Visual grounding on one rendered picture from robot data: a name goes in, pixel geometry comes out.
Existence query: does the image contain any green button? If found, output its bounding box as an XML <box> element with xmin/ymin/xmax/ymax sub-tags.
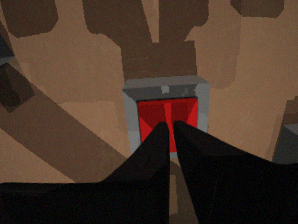
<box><xmin>273</xmin><ymin>124</ymin><xmax>298</xmax><ymax>165</ymax></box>

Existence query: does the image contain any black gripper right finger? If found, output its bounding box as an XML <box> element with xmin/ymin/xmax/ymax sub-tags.
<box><xmin>174</xmin><ymin>120</ymin><xmax>298</xmax><ymax>224</ymax></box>

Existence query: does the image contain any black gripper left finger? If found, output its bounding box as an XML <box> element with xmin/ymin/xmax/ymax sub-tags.
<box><xmin>0</xmin><ymin>121</ymin><xmax>170</xmax><ymax>224</ymax></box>

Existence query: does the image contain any red button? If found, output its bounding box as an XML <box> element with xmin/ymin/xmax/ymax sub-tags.
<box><xmin>122</xmin><ymin>75</ymin><xmax>210</xmax><ymax>159</ymax></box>

